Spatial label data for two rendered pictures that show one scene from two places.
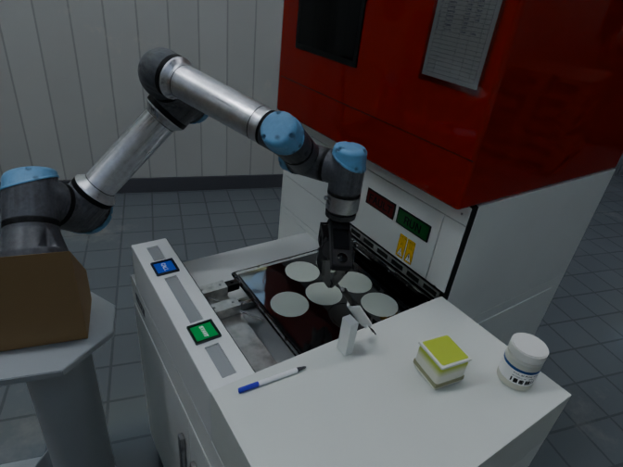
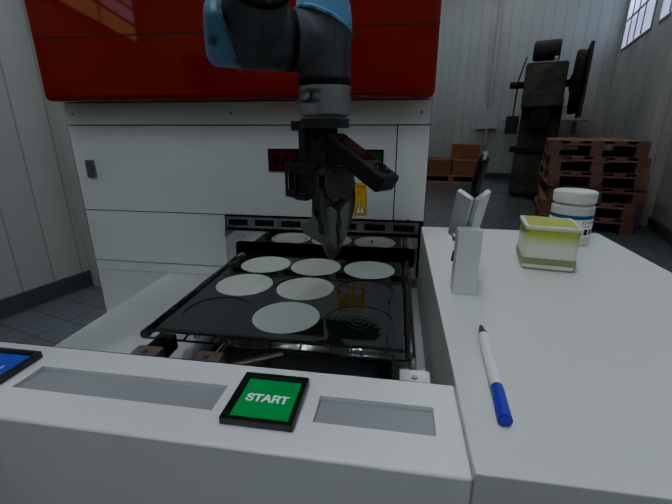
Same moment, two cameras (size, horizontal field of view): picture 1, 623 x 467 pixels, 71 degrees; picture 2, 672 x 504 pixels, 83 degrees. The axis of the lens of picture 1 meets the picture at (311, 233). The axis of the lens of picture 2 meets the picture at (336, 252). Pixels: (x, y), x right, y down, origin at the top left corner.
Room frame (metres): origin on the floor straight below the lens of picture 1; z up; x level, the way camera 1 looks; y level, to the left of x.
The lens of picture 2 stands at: (0.46, 0.34, 1.17)
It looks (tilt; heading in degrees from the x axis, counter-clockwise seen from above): 18 degrees down; 316
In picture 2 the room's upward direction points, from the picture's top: straight up
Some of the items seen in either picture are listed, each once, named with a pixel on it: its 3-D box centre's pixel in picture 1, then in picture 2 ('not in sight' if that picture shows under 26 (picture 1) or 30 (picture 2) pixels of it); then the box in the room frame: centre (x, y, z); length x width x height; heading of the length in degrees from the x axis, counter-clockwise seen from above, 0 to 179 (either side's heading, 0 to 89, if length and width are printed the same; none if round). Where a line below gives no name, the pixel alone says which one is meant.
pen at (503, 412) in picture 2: (273, 378); (491, 364); (0.57, 0.04, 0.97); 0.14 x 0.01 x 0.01; 123
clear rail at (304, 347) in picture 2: (264, 313); (271, 344); (0.84, 0.09, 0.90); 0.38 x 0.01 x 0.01; 37
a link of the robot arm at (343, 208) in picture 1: (341, 202); (323, 103); (0.90, -0.06, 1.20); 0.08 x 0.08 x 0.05
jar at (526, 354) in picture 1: (521, 361); (571, 216); (0.66, -0.45, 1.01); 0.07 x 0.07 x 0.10
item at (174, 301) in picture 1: (184, 321); (137, 452); (0.78, 0.28, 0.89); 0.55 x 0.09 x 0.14; 37
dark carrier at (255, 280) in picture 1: (324, 293); (303, 289); (0.95, -0.05, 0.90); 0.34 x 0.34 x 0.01; 37
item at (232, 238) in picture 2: (377, 271); (318, 252); (1.09, -0.21, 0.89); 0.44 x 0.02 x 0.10; 37
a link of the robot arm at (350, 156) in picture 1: (346, 170); (321, 42); (0.90, -0.06, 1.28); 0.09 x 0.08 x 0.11; 68
